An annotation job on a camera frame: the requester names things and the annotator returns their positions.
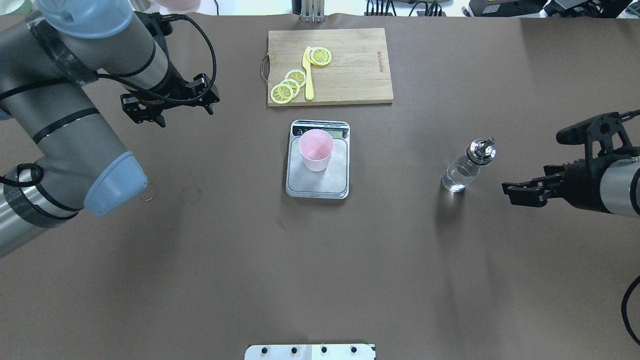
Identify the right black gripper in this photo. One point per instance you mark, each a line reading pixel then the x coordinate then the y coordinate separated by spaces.
pixel 586 184

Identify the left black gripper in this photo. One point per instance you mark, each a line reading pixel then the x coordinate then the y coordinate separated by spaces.
pixel 172 80

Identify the clear glass sauce bottle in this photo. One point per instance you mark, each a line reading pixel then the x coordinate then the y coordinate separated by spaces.
pixel 466 167

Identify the pink plastic cup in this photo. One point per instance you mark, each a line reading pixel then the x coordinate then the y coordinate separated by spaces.
pixel 316 147

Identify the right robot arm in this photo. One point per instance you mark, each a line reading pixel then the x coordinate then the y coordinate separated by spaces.
pixel 608 185

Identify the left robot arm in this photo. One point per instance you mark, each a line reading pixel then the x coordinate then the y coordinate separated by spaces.
pixel 46 60

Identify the grey digital kitchen scale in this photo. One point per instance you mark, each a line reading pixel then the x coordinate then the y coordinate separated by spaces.
pixel 329 183

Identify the yellow plastic knife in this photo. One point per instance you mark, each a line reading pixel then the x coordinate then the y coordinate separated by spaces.
pixel 306 65

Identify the lemon slice by knife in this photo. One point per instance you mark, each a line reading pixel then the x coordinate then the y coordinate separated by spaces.
pixel 320 56

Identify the bamboo cutting board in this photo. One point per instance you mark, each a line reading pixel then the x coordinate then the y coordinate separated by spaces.
pixel 359 72

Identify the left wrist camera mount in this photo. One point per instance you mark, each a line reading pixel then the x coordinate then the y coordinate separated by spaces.
pixel 158 26

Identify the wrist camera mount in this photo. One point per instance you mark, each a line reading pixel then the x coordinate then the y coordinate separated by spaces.
pixel 606 129
pixel 158 26

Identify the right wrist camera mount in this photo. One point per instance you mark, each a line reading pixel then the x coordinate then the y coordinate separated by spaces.
pixel 606 129

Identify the lemon slice near handle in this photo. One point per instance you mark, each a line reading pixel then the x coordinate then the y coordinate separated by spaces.
pixel 282 93

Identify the aluminium frame post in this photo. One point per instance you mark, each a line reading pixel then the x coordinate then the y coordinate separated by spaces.
pixel 312 11

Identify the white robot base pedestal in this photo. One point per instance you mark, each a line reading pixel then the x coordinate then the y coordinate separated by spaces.
pixel 319 351

